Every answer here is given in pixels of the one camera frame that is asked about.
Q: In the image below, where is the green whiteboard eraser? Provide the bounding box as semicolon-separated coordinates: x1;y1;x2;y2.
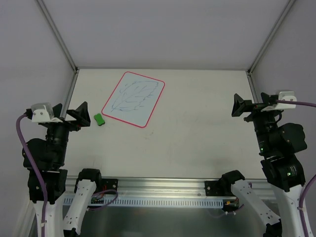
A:
93;113;105;126

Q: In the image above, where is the pink framed whiteboard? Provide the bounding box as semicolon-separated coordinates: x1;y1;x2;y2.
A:
101;71;165;128

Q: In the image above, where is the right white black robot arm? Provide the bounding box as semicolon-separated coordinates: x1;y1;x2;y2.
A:
216;91;316;237

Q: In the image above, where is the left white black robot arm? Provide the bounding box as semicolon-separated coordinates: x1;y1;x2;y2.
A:
16;102;103;237

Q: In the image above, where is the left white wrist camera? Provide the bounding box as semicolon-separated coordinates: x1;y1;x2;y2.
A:
31;102;62;123

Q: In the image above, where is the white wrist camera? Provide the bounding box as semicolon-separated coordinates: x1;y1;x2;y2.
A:
31;102;62;123
261;91;297;111

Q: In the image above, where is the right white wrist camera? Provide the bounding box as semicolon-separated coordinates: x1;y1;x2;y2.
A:
261;91;297;111

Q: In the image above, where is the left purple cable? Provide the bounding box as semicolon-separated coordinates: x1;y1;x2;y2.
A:
16;112;49;237

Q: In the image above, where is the left aluminium corner post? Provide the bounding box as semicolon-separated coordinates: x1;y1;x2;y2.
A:
36;0;78;106

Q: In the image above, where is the aluminium corner post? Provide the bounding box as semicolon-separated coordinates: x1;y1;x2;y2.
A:
246;0;296;103
36;0;78;106

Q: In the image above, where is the right aluminium corner post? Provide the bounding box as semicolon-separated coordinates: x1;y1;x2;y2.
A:
246;0;296;103

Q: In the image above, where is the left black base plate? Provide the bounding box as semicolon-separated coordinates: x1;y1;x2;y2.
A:
101;178;119;195

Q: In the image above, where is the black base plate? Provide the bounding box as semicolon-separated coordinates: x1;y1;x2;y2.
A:
101;178;119;195
204;180;223;197

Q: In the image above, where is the white slotted cable duct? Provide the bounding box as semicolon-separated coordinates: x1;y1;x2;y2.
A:
63;196;224;208

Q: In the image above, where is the aluminium front rail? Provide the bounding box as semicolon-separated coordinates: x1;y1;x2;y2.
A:
64;177;275;198

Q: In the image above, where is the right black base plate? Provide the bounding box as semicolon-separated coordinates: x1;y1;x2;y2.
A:
204;180;223;197

